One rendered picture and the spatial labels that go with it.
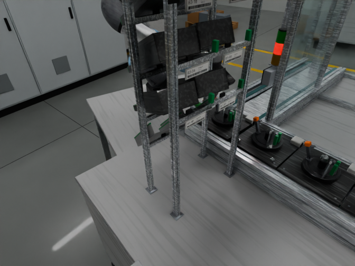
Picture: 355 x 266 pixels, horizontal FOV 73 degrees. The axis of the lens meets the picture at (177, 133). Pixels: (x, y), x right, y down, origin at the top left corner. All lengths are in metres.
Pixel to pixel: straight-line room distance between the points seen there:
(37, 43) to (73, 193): 2.15
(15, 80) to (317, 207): 3.52
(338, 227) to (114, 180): 0.89
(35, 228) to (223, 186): 1.61
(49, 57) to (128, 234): 3.18
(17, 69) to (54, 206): 2.01
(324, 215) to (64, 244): 1.70
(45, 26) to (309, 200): 3.51
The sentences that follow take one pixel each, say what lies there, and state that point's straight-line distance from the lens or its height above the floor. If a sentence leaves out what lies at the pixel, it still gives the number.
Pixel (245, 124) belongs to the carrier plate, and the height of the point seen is 0.97.
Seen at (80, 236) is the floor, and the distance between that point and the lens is 2.09.
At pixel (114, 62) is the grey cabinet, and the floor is 0.18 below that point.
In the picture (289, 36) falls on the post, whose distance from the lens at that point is 1.20.
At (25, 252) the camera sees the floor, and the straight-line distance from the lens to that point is 2.19.
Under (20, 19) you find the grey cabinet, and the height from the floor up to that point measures 1.07.
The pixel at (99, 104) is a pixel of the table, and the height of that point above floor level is 0.86.
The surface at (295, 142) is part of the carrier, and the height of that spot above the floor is 0.99.
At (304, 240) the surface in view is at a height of 0.86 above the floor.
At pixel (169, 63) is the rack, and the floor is 1.48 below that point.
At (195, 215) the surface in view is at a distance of 1.00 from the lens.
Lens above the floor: 1.69
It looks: 37 degrees down
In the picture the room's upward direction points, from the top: 1 degrees counter-clockwise
